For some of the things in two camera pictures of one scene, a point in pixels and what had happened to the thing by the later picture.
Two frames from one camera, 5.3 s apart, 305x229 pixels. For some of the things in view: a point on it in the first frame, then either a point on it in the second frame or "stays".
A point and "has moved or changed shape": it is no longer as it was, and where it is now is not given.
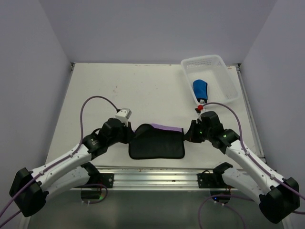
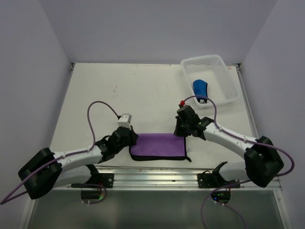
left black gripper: x=129 y=133 -> x=133 y=137
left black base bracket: x=106 y=179 stays
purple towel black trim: x=157 y=141 has moved or changed shape
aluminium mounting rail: x=156 y=179 stays
